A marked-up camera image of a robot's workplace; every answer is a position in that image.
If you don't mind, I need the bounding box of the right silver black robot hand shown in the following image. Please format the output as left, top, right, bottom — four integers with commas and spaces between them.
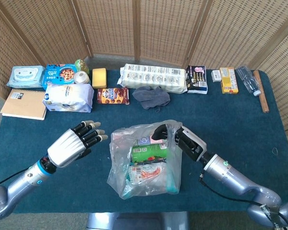
151, 123, 208, 161

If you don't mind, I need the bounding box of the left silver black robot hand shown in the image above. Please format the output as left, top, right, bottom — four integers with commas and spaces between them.
47, 120, 108, 168

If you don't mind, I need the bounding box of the clear plastic shopping bag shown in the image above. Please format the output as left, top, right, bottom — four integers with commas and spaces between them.
107, 119, 183, 199

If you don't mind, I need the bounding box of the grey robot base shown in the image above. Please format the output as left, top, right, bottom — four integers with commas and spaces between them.
86, 212, 190, 230

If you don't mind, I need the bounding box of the green snack package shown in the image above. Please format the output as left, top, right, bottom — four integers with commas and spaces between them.
131, 143, 168, 163

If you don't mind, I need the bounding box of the white lilac tissue pack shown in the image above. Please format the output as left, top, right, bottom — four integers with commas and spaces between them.
42, 83, 95, 113

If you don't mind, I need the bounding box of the teal orange white snack packet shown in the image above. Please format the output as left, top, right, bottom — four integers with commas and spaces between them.
124, 162, 180, 194

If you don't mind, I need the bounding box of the pink pastel tissue multipack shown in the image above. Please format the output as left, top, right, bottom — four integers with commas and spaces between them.
111, 132, 168, 146

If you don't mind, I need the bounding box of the grey cloth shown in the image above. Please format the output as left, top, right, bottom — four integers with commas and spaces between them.
132, 86, 171, 113

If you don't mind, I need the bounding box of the brown spiral notebook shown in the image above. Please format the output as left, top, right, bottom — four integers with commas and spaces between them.
0, 88, 48, 121

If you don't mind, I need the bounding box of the brown chocolate biscuit box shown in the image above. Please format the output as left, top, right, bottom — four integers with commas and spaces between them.
97, 87, 130, 105

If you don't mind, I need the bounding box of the small white box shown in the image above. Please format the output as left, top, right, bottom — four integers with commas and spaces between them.
211, 69, 223, 83

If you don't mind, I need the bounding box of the yellow cardboard box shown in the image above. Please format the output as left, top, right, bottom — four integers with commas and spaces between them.
219, 67, 239, 95

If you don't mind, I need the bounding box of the white tape roll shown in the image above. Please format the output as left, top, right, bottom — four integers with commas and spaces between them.
73, 70, 91, 85

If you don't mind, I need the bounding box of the blue cookie box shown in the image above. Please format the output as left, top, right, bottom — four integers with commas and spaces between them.
42, 63, 77, 90

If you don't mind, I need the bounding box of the white toilet paper pack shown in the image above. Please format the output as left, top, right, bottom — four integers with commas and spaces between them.
117, 63, 188, 94

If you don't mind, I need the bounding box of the yellow sponge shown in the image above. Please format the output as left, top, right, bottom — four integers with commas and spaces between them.
92, 68, 108, 89

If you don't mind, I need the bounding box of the light blue wet wipes pack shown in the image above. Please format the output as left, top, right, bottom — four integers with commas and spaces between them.
6, 65, 46, 89

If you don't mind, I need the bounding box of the clear plastic water bottle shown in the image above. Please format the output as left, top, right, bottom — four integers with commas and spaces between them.
235, 65, 262, 97

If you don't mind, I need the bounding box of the wooden stick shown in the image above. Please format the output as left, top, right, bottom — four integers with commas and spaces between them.
252, 70, 270, 113

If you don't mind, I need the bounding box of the rattan folding screen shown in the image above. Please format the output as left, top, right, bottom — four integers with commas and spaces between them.
0, 0, 288, 168

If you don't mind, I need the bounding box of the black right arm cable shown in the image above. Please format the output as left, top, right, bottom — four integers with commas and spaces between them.
198, 171, 288, 230

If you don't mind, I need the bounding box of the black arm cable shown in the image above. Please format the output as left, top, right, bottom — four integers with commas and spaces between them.
0, 167, 32, 190
198, 171, 288, 230

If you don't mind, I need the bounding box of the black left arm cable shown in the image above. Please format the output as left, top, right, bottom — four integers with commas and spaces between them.
0, 167, 32, 190

